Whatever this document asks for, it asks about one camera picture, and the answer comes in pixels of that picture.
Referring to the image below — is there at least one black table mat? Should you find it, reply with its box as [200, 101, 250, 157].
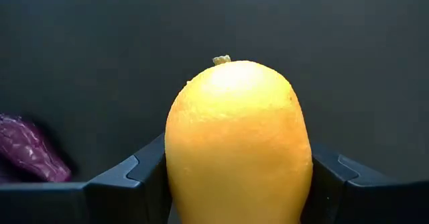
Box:
[0, 0, 429, 224]

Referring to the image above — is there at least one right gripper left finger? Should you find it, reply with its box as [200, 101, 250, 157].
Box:
[0, 133, 174, 224]

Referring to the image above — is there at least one long purple sweet potato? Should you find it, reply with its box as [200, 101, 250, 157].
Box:
[0, 113, 72, 184]

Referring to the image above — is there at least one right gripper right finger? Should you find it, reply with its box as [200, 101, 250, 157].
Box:
[300, 142, 429, 224]

